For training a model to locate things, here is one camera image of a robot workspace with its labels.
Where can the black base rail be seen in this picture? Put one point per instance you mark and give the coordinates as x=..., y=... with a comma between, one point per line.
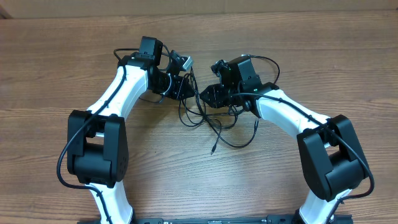
x=270, y=219

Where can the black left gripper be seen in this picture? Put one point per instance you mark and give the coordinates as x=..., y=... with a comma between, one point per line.
x=182, y=82

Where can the cardboard back wall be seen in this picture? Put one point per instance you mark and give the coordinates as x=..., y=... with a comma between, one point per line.
x=37, y=9

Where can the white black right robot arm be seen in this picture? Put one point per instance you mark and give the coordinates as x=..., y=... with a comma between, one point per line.
x=333, y=162

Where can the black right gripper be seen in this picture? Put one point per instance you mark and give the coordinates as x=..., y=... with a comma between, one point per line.
x=218, y=96

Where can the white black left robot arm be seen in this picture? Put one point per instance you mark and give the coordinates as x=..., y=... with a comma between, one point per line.
x=96, y=154

